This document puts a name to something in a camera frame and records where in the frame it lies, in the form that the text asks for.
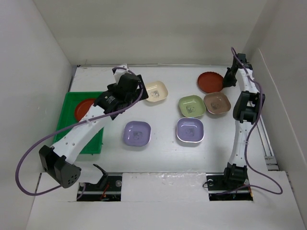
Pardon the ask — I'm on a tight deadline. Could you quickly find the cream square panda plate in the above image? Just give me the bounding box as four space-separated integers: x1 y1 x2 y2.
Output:
145 80 168 103

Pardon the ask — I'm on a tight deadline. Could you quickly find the red round plate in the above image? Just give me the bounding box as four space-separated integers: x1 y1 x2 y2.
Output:
74 98 95 122
197 71 224 93

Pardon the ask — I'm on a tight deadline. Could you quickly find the purple square plate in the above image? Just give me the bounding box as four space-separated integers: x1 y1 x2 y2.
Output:
176 117 204 143
123 121 151 147

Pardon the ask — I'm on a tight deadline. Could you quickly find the green square panda plate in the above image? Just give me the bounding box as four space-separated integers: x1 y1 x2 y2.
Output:
178 95 206 117

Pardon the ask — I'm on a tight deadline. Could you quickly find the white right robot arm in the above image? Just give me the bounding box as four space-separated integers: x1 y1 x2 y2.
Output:
222 51 265 191

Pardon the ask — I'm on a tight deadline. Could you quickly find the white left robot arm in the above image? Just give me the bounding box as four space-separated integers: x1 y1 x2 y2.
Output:
39 73 148 190

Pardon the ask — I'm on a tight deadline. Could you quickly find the green plastic bin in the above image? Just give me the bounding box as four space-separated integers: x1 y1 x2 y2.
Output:
56 92 103 155

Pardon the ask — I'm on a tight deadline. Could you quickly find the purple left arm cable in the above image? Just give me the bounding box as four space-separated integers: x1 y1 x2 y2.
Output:
15 66 147 195

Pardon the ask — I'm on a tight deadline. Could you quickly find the aluminium rail right side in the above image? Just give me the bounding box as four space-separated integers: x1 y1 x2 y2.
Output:
257 116 280 171

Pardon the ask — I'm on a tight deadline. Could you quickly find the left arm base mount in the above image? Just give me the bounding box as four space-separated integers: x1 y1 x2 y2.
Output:
77 173 122 202

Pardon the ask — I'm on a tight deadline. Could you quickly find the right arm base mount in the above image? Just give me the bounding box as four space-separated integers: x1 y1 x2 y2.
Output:
202 173 253 201

